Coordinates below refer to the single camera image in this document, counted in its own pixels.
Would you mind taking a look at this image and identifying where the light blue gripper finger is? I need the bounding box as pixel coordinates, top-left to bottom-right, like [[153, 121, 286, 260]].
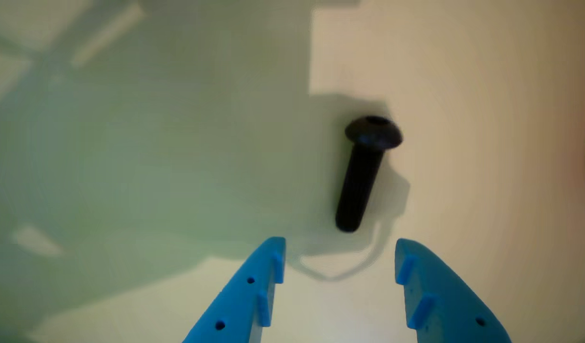
[[182, 236, 287, 343], [395, 238, 513, 343]]

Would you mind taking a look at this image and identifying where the black round-head bolt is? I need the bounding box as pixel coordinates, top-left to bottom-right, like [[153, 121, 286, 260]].
[[335, 115, 403, 233]]

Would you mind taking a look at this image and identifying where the yellow paper mat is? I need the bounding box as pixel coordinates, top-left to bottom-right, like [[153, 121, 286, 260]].
[[0, 0, 585, 343]]

